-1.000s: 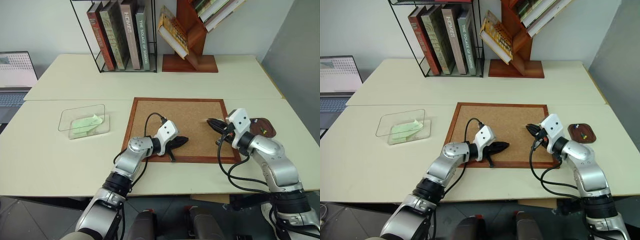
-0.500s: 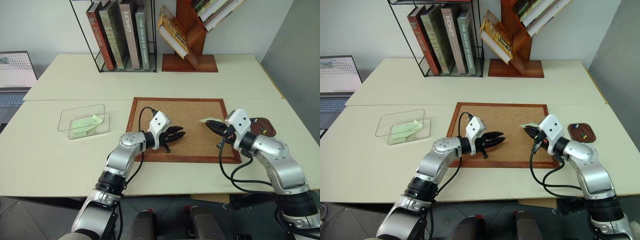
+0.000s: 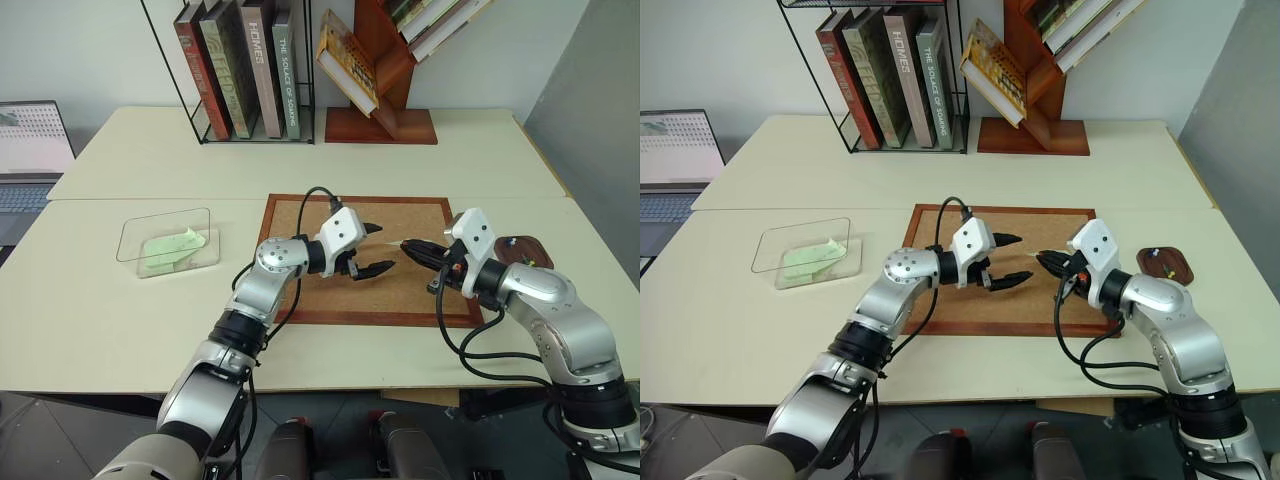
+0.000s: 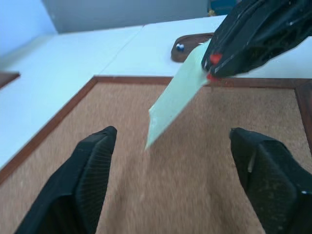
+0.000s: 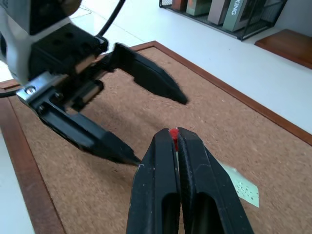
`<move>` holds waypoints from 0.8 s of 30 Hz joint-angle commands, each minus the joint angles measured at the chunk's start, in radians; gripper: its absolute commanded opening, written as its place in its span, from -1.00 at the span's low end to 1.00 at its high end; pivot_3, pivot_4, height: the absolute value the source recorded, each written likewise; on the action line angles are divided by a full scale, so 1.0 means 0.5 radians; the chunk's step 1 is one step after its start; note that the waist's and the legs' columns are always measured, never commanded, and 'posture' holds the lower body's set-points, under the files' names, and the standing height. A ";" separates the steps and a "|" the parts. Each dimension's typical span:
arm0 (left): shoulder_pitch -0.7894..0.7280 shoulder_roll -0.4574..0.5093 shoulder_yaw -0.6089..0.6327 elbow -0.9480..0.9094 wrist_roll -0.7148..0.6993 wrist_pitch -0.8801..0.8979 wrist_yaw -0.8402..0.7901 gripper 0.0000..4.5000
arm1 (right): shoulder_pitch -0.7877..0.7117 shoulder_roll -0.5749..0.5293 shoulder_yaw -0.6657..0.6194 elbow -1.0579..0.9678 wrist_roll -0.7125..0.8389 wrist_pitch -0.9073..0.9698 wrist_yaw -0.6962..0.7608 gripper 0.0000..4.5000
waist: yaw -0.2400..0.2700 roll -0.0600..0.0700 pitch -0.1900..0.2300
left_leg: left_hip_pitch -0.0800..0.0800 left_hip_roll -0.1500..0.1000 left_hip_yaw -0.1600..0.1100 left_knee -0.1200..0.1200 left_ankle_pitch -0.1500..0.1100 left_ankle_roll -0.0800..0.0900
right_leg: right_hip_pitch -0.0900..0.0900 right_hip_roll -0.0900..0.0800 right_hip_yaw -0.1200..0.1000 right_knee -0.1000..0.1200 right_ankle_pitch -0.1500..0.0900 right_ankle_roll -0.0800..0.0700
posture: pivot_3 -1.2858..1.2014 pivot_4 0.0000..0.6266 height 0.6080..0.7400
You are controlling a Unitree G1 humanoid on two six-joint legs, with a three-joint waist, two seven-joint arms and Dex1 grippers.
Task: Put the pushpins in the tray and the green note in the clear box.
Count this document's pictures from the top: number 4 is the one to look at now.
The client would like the teal object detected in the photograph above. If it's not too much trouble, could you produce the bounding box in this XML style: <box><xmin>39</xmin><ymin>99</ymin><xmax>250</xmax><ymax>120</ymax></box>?
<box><xmin>209</xmin><ymin>0</ymin><xmax>238</xmax><ymax>16</ymax></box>

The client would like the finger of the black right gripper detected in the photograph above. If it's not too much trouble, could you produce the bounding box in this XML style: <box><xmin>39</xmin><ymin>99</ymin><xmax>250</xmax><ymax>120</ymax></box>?
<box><xmin>209</xmin><ymin>16</ymin><xmax>312</xmax><ymax>78</ymax></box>
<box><xmin>201</xmin><ymin>0</ymin><xmax>312</xmax><ymax>68</ymax></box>

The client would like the green paper note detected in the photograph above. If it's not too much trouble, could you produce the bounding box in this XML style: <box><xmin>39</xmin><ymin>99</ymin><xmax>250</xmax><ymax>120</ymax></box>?
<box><xmin>144</xmin><ymin>40</ymin><xmax>213</xmax><ymax>151</ymax></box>

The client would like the red pushpin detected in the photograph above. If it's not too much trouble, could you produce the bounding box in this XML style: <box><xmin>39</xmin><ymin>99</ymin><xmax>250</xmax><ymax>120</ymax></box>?
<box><xmin>206</xmin><ymin>54</ymin><xmax>223</xmax><ymax>82</ymax></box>

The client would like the grey panel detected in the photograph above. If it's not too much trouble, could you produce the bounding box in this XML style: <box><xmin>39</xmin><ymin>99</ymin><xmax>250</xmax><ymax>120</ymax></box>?
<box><xmin>41</xmin><ymin>0</ymin><xmax>211</xmax><ymax>35</ymax></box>

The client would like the brown wooden board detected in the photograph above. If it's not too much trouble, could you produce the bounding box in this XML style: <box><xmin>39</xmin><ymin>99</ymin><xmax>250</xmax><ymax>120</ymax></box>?
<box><xmin>0</xmin><ymin>71</ymin><xmax>21</xmax><ymax>89</ymax></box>

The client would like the cork board with wooden frame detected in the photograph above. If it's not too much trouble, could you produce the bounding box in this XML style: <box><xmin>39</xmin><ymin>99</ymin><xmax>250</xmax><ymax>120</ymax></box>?
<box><xmin>0</xmin><ymin>76</ymin><xmax>312</xmax><ymax>234</ymax></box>

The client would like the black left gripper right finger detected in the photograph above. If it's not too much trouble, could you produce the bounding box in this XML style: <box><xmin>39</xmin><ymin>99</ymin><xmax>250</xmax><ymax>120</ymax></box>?
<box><xmin>230</xmin><ymin>127</ymin><xmax>312</xmax><ymax>234</ymax></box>

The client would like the brown wooden tray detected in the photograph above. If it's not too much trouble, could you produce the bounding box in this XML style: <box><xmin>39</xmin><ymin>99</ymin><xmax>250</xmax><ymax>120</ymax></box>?
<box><xmin>170</xmin><ymin>32</ymin><xmax>215</xmax><ymax>64</ymax></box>

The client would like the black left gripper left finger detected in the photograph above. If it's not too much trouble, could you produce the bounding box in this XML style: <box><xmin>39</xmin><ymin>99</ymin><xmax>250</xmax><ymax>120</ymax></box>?
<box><xmin>14</xmin><ymin>125</ymin><xmax>118</xmax><ymax>234</ymax></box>

